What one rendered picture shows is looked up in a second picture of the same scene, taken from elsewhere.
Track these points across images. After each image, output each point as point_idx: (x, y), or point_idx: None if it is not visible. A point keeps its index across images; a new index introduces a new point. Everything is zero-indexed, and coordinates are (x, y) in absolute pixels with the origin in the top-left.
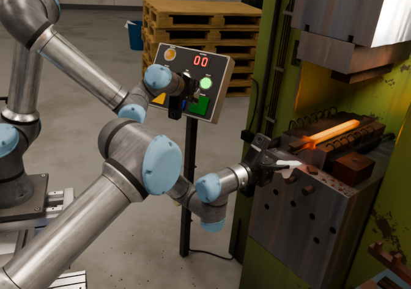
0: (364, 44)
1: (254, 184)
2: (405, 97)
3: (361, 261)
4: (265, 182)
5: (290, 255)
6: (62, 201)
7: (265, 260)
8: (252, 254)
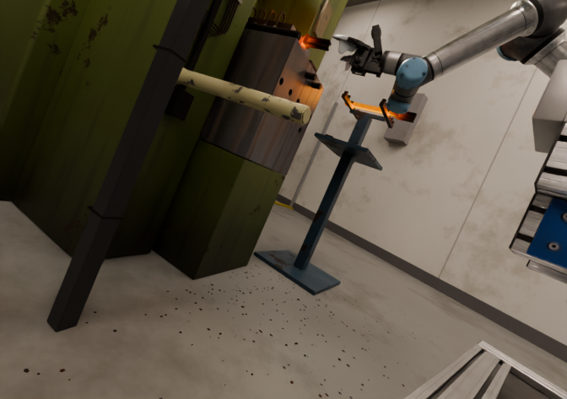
0: None
1: (364, 73)
2: None
3: None
4: (357, 72)
5: (278, 156)
6: None
7: (255, 179)
8: (242, 182)
